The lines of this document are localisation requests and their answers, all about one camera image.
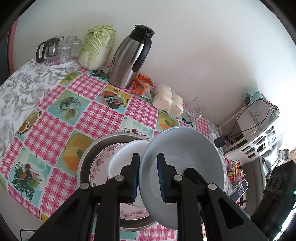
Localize orange snack packet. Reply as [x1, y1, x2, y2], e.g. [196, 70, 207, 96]
[134, 74, 154, 99]

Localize white cutout storage shelf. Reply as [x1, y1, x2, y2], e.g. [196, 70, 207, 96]
[218, 102, 281, 160]

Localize white serving tray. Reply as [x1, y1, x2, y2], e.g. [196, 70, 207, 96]
[37, 57, 78, 68]

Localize napa cabbage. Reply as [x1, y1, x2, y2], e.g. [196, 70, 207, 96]
[77, 25, 116, 70]

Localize black charger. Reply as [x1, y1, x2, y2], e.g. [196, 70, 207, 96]
[214, 136, 229, 147]

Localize stainless steel thermos jug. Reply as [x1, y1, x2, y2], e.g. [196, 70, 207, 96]
[107, 25, 155, 88]

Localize black charger cable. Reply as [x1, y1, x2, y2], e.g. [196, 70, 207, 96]
[227, 98, 273, 139]
[228, 105, 278, 139]

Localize teal cloth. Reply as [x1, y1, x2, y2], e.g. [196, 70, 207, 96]
[245, 90, 264, 105]

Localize glass mug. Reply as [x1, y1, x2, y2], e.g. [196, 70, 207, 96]
[181, 97, 206, 123]

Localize grey floral tablecloth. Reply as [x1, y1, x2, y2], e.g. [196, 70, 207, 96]
[0, 59, 79, 167]

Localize smartphone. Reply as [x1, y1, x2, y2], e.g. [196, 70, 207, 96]
[228, 181, 249, 202]

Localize white square plate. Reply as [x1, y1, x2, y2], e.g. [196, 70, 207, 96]
[107, 139, 152, 209]

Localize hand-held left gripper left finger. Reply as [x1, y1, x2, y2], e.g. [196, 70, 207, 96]
[29, 153, 141, 241]

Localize white carton box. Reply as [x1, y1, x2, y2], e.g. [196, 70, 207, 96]
[238, 102, 277, 130]

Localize glass teapot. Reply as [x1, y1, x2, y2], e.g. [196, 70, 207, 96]
[35, 38, 62, 63]

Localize pink floral round plate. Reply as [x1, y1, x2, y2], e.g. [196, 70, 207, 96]
[89, 142, 158, 220]

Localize grey sofa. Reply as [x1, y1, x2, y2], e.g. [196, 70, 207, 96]
[240, 139, 292, 193]

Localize grey plush toy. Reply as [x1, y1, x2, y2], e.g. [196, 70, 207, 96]
[277, 148, 290, 163]

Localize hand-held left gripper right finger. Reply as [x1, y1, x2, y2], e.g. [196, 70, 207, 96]
[157, 152, 264, 241]

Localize bag of steamed buns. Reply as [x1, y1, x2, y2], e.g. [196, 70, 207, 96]
[152, 84, 184, 117]

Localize pile of colourful candies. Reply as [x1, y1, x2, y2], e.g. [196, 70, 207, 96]
[224, 158, 245, 186]

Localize pink checked fruit tablecloth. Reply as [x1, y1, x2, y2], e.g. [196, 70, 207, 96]
[5, 62, 222, 241]

